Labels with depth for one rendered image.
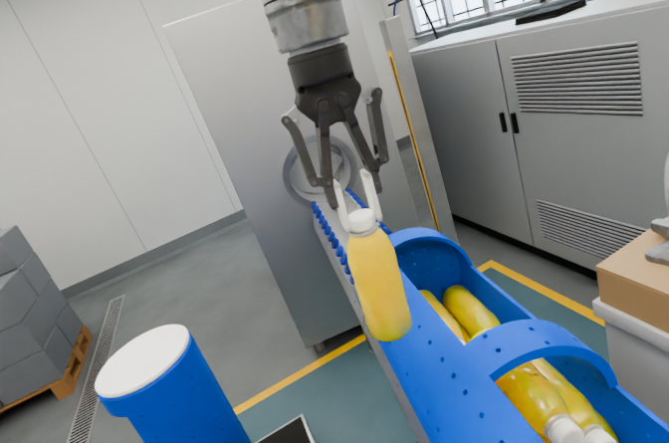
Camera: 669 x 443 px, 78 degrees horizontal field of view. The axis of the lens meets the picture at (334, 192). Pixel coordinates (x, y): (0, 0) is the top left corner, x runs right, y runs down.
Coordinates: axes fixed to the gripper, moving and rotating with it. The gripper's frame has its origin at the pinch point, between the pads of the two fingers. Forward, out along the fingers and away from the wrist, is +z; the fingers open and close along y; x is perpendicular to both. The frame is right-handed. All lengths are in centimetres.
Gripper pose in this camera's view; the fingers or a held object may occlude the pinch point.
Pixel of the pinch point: (356, 201)
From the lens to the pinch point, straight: 55.7
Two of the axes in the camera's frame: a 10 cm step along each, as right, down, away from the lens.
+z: 2.6, 9.1, 3.4
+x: 2.3, 2.8, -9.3
